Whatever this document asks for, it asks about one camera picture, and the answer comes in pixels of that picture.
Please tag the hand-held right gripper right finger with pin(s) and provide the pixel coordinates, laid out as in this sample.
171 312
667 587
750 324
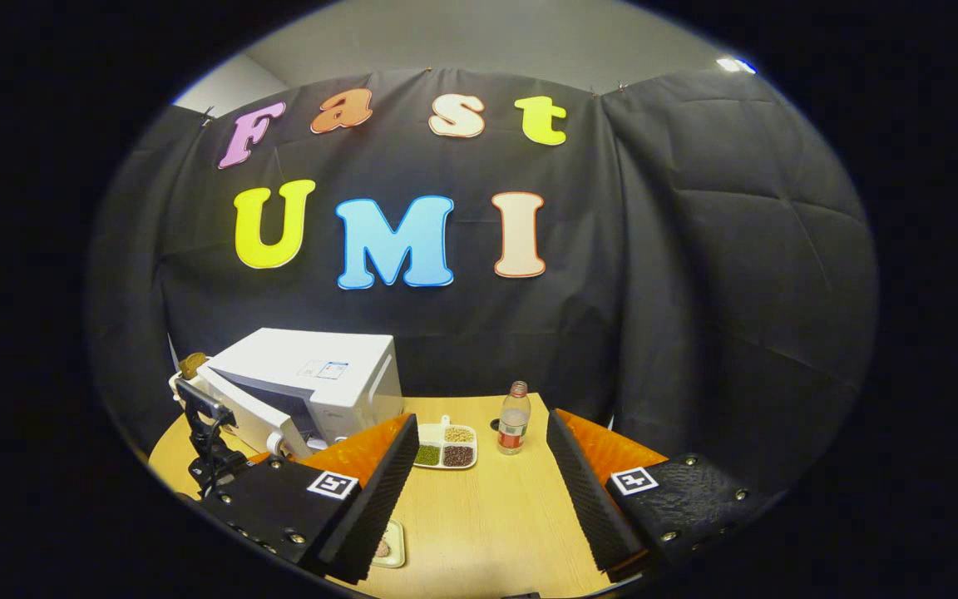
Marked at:
591 507

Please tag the pale green tray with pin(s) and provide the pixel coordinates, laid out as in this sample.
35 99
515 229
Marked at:
396 545

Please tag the clear plastic bottle red label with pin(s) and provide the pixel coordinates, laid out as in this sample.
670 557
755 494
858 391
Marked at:
514 424

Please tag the small ceiling light panel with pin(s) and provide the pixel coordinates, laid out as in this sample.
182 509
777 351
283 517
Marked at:
735 65

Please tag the brown bread slice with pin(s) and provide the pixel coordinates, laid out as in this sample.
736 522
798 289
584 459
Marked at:
193 364

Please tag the white microwave oven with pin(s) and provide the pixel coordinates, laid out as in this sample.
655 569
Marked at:
313 374

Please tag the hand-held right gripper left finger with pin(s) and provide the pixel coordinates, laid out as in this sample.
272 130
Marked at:
375 507

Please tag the white divided dish of beans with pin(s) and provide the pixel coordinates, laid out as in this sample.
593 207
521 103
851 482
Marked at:
446 445

